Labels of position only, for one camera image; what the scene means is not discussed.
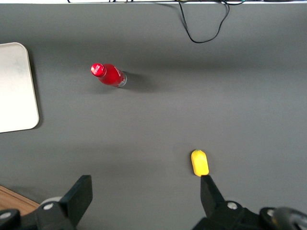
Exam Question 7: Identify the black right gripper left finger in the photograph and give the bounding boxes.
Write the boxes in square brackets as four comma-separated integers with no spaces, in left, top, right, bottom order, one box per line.
[0,174,94,230]

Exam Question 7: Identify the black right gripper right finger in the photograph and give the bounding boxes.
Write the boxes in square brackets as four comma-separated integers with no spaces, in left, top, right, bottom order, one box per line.
[191,175,276,230]

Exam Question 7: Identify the cream rectangular tray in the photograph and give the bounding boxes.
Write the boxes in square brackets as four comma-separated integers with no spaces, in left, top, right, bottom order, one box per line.
[0,42,40,134]

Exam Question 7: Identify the yellow lemon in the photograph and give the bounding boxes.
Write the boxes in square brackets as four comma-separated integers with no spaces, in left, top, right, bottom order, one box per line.
[190,149,210,178]

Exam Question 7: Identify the wooden drawer cabinet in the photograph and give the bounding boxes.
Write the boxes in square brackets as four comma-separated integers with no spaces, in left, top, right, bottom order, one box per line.
[0,184,41,212]

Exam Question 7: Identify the red cola bottle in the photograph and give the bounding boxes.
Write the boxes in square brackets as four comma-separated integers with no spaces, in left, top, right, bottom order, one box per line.
[90,62,128,89]

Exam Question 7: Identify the thin black looped cable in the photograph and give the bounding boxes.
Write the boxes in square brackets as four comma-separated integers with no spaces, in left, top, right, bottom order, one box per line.
[178,0,231,44]

